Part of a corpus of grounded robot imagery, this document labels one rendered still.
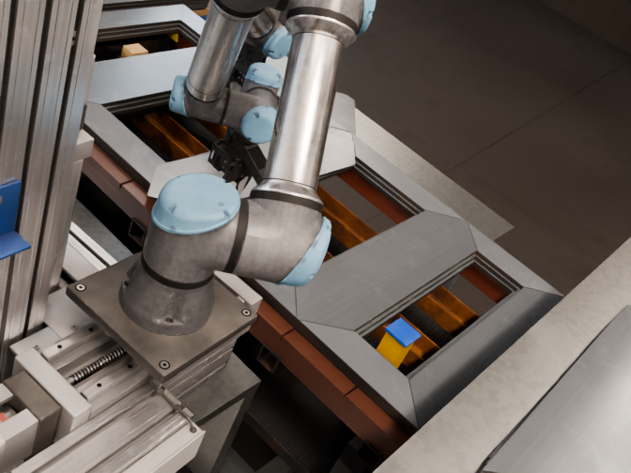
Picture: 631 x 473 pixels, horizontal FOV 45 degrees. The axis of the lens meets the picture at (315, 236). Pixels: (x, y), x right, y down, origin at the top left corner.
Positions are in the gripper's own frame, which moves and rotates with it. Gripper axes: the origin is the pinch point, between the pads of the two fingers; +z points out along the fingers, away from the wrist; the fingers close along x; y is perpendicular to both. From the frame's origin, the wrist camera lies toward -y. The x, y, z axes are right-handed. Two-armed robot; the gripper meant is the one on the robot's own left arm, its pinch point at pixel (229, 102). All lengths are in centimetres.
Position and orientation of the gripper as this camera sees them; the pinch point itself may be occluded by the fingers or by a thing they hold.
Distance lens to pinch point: 210.3
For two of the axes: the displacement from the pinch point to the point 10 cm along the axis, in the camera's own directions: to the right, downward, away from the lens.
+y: 7.0, 6.1, -3.7
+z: -3.3, 7.4, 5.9
